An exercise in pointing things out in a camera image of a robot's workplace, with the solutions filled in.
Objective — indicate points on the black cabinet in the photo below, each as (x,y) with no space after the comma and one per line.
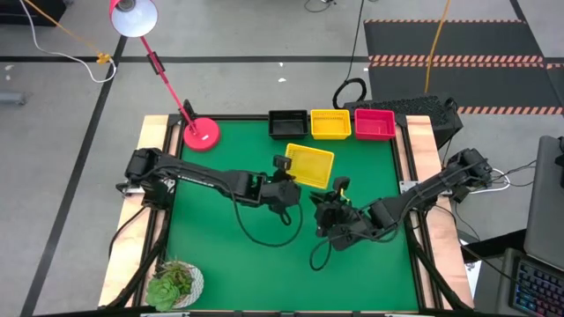
(9,13)

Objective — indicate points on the backlit black keyboard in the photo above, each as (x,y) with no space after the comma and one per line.
(537,290)

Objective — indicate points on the black striped-edge floor mat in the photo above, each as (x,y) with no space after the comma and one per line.
(484,86)
(462,39)

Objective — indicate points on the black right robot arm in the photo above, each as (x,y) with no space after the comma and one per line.
(423,193)

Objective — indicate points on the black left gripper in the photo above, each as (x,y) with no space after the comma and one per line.
(282,193)

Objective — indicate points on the grey floor block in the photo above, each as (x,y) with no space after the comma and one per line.
(11,98)

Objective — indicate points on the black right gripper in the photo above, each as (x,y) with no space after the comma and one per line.
(346,224)

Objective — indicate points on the yellow tape tag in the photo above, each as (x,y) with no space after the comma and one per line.
(344,196)

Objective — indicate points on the green table mat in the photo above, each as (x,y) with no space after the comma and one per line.
(264,282)

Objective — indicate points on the red desk lamp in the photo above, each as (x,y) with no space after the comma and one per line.
(202,134)

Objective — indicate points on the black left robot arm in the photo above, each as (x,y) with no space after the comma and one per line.
(202,176)

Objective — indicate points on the grey laptop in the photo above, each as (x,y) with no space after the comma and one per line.
(546,211)

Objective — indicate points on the succulent plant in white pot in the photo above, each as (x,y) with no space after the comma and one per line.
(165,292)

